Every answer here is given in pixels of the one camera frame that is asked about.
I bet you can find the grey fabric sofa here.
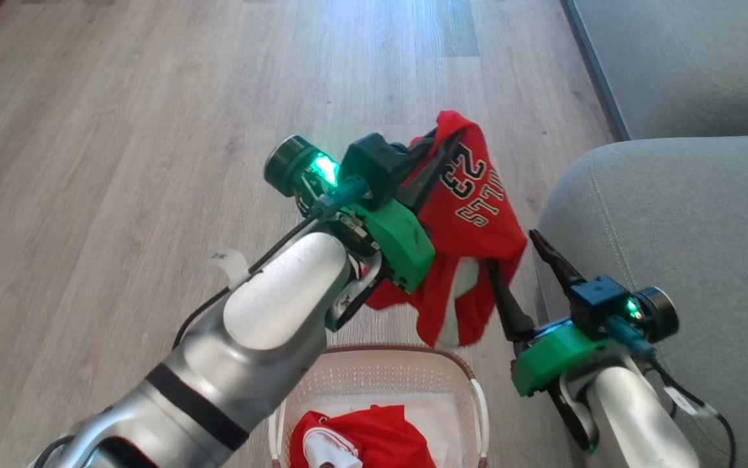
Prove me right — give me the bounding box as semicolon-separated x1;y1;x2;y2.
533;133;748;468

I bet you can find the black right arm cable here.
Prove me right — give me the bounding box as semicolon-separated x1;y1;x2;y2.
647;357;739;468

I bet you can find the cream laundry basket brown rim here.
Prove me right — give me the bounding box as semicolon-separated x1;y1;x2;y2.
269;344;490;468

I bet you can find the red garment with white stripes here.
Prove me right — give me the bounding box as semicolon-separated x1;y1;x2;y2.
289;404;436;468

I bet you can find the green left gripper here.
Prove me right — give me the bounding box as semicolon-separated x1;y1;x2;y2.
328;132;467;294

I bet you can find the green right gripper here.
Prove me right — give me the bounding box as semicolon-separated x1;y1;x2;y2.
485;228;613;398

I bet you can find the red number 23 jersey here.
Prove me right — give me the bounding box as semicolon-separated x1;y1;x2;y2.
364;109;529;348

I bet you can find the grey sofa chaise section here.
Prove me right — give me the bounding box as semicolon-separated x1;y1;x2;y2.
563;0;748;142

